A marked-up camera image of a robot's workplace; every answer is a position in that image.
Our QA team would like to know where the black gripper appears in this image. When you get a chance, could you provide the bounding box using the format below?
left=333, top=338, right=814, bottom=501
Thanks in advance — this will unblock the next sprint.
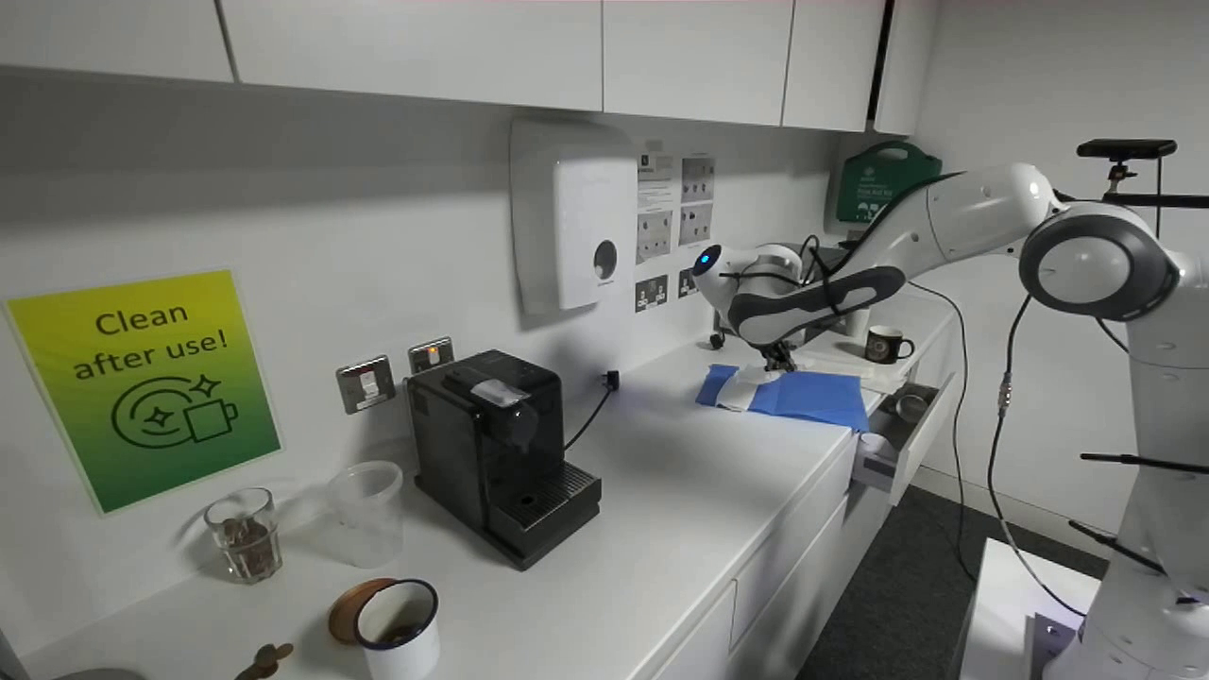
left=747, top=323, right=807, bottom=377

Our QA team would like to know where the white paper napkin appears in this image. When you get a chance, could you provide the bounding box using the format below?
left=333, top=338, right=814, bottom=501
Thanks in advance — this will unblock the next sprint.
left=729, top=367, right=787, bottom=411

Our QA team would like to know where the white robot base table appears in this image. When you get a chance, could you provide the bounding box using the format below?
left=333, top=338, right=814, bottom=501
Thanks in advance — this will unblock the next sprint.
left=959, top=538, right=1113, bottom=680

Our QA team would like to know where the blue cloth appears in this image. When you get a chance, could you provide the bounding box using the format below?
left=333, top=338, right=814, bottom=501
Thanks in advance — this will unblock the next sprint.
left=697, top=363, right=875, bottom=438

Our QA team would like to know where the black mug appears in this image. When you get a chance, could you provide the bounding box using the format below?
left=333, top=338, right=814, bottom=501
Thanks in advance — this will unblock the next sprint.
left=862, top=326, right=923, bottom=367

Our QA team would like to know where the wide instruction poster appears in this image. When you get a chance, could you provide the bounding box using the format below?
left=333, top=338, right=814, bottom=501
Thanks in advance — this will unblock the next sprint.
left=676, top=150, right=723, bottom=251

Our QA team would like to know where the white base cabinet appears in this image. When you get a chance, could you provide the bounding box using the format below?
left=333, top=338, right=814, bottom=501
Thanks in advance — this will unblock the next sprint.
left=620, top=331, right=966, bottom=680

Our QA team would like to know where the narrow instruction poster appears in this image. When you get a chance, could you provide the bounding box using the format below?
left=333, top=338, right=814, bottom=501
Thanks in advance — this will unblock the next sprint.
left=634, top=146, right=680, bottom=270

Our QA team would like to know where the green first aid bag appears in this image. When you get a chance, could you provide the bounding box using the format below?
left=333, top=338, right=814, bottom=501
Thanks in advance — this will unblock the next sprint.
left=824, top=136, right=947, bottom=231

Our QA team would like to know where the white paper towel dispenser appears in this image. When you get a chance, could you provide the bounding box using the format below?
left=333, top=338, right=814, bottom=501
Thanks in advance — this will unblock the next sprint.
left=508, top=119, right=644, bottom=331

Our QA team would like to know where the black coffee machine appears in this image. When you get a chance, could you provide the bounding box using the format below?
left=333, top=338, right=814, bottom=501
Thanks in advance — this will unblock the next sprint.
left=403, top=347, right=606, bottom=574

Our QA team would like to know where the black tripod stand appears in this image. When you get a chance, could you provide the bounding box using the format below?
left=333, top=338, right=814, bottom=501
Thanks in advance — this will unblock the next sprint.
left=1098, top=158, right=1209, bottom=211

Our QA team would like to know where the white cup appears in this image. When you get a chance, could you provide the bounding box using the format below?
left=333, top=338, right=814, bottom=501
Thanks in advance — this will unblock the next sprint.
left=280, top=459, right=407, bottom=571

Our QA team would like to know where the white enamel mug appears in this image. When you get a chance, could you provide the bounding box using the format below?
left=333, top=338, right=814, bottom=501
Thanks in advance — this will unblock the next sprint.
left=324, top=574, right=445, bottom=680

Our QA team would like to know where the glass jar with contents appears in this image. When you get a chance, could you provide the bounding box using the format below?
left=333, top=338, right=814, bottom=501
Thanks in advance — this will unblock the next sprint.
left=202, top=483, right=289, bottom=585

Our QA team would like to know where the small brown utensil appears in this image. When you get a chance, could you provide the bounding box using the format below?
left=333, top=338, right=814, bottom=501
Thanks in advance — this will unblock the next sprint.
left=236, top=637, right=304, bottom=680

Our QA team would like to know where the green clean after use sign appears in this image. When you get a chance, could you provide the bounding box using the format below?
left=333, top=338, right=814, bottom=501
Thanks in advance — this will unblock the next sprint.
left=5, top=270, right=283, bottom=513

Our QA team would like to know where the black plug with cable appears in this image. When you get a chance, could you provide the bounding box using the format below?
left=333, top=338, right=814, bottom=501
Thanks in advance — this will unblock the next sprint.
left=561, top=363, right=629, bottom=459

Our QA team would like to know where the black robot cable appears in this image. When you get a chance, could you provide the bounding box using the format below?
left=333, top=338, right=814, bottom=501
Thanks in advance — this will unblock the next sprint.
left=806, top=231, right=1209, bottom=624

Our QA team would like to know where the black camera on stand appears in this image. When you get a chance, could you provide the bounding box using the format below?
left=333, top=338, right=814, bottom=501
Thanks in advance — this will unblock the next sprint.
left=1072, top=136, right=1184, bottom=170

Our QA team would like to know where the white wall cabinet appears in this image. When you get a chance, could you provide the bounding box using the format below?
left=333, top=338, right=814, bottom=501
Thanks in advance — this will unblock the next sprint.
left=0, top=0, right=945, bottom=136

